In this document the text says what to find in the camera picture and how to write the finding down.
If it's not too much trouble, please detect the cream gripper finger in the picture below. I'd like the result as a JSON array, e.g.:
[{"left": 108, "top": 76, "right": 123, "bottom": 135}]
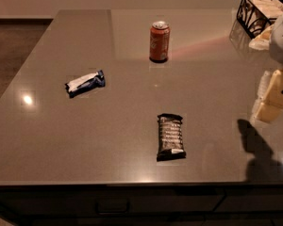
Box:
[
  {"left": 249, "top": 25, "right": 273, "bottom": 51},
  {"left": 254, "top": 70, "right": 283, "bottom": 123}
]

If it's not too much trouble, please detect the orange soda can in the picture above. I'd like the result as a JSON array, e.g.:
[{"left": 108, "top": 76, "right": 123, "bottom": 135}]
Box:
[{"left": 149, "top": 21, "right": 171, "bottom": 63}]

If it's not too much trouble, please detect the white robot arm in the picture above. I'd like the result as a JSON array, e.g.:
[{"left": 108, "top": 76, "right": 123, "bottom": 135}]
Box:
[{"left": 249, "top": 13, "right": 283, "bottom": 123}]

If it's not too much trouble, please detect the black chocolate bar wrapper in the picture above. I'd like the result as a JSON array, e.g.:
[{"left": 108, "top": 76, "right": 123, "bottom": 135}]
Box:
[{"left": 157, "top": 113, "right": 186, "bottom": 161}]

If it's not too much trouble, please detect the blue white snack wrapper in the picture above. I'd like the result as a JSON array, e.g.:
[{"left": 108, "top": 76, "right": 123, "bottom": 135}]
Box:
[{"left": 65, "top": 70, "right": 106, "bottom": 98}]

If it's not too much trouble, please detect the black wire basket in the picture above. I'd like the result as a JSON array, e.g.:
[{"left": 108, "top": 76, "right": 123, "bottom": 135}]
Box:
[{"left": 237, "top": 0, "right": 283, "bottom": 39}]

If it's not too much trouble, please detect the dark drawer handle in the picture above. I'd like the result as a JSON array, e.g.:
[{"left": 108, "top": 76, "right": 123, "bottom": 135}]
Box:
[{"left": 95, "top": 200, "right": 129, "bottom": 215}]

